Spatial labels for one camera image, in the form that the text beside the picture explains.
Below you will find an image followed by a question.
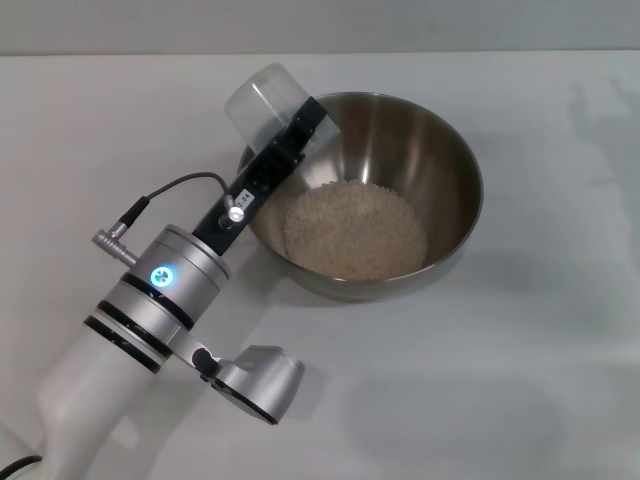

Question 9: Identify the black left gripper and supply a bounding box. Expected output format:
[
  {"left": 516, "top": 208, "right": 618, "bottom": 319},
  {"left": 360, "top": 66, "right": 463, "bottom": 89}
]
[{"left": 192, "top": 94, "right": 328, "bottom": 257}]

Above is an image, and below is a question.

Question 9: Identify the clear plastic measuring cup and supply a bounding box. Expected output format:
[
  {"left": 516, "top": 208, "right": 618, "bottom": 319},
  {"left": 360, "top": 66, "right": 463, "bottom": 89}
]
[{"left": 223, "top": 63, "right": 342, "bottom": 167}]

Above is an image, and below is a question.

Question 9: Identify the uncooked white rice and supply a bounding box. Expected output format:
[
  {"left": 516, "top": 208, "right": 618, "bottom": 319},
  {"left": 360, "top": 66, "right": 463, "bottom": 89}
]
[{"left": 283, "top": 179, "right": 430, "bottom": 281}]

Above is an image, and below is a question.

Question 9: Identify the stainless steel mixing bowl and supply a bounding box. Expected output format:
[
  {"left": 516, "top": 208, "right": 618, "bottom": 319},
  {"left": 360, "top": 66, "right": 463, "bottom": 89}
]
[{"left": 236, "top": 91, "right": 485, "bottom": 303}]

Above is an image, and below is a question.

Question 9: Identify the dark left gripper cable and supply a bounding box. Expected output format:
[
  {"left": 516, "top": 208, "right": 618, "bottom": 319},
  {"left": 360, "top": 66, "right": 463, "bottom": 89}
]
[{"left": 90, "top": 171, "right": 247, "bottom": 267}]

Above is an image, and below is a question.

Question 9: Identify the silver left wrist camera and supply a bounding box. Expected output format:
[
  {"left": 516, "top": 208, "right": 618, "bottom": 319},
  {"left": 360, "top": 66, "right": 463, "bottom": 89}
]
[{"left": 192, "top": 343, "right": 307, "bottom": 428}]

